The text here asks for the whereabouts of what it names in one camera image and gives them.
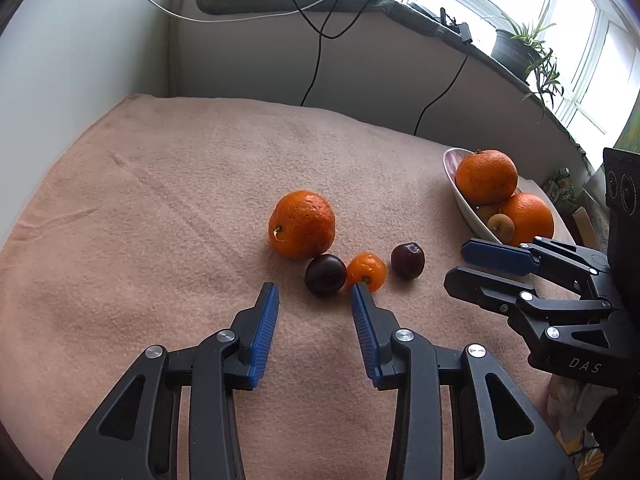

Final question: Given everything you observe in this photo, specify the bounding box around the brown kiwi fruit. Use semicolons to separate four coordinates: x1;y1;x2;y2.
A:
487;212;515;244

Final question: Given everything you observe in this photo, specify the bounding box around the dark plum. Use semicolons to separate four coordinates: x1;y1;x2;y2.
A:
390;242;425;280
304;254;347;297

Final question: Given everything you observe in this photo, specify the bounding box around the small tangerine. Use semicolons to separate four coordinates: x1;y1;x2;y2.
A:
346;252;387;292

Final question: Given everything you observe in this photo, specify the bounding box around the large rough orange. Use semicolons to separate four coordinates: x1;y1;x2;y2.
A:
268;190;336;260

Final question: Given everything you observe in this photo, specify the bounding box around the smooth orange in bowl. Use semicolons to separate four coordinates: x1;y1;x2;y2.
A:
500;193;554;246

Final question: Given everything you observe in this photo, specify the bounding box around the cardboard box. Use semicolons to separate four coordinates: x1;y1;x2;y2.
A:
568;206;608;252

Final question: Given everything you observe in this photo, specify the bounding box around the green snack box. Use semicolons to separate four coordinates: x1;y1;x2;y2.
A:
542;167;575;204

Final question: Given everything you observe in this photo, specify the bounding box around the rough orange in bowl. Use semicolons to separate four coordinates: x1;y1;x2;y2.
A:
454;150;518;206

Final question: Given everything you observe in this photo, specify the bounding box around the white floral bowl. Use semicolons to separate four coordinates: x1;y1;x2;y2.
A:
441;146;532;248

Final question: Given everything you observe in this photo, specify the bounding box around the potted spider plant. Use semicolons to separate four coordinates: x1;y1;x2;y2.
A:
491;1;564;118

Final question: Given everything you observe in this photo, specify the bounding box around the black adapter on sill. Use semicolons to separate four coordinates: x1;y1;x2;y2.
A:
439;6;473;46

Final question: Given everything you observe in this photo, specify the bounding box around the black cable right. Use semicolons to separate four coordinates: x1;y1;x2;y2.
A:
413;39;471;137

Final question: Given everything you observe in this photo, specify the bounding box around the black cable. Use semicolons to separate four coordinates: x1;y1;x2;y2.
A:
214;0;379;108
413;39;471;137

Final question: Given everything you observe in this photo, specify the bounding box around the black cable left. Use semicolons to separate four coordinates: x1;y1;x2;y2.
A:
214;0;379;108

